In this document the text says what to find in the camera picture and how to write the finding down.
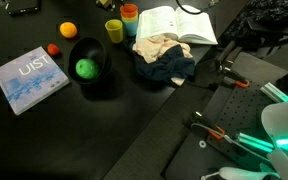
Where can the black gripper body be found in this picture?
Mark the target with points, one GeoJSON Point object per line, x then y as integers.
{"type": "Point", "coordinates": [106, 4]}

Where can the orange plastic cup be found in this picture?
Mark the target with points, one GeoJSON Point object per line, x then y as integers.
{"type": "Point", "coordinates": [129, 10]}

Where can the olive yellow plastic cup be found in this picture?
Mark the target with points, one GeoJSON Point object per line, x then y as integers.
{"type": "Point", "coordinates": [114, 29]}

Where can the blue plastic cup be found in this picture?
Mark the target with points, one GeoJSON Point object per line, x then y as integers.
{"type": "Point", "coordinates": [131, 28]}

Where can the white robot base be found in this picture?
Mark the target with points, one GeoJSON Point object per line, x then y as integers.
{"type": "Point", "coordinates": [274, 119]}

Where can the orange fruit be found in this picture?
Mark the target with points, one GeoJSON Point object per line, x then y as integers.
{"type": "Point", "coordinates": [68, 30]}

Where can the black bowl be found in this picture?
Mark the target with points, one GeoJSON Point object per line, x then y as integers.
{"type": "Point", "coordinates": [89, 48]}

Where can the green ball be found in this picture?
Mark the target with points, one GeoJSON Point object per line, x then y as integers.
{"type": "Point", "coordinates": [87, 68]}

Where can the beige and navy cloth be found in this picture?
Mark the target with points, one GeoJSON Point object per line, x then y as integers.
{"type": "Point", "coordinates": [159, 58]}

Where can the small red toy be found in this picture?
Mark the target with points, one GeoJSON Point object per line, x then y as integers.
{"type": "Point", "coordinates": [53, 49]}

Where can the open white book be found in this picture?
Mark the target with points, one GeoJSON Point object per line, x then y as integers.
{"type": "Point", "coordinates": [177, 25]}

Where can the UIST proceedings book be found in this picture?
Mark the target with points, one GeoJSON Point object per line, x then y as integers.
{"type": "Point", "coordinates": [30, 78]}

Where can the upper black orange clamp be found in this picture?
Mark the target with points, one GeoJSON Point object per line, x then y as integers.
{"type": "Point", "coordinates": [226, 60]}

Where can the black orange clamp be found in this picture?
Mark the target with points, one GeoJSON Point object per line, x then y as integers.
{"type": "Point", "coordinates": [198, 119]}
{"type": "Point", "coordinates": [226, 60]}

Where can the lower black orange clamp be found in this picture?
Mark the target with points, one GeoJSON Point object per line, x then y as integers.
{"type": "Point", "coordinates": [198, 119]}

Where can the black office chair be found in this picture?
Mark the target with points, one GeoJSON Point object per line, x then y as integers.
{"type": "Point", "coordinates": [261, 26]}

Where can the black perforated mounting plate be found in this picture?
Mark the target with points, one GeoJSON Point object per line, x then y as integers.
{"type": "Point", "coordinates": [241, 114]}

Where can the aluminium rail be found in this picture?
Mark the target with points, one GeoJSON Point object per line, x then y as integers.
{"type": "Point", "coordinates": [274, 93]}

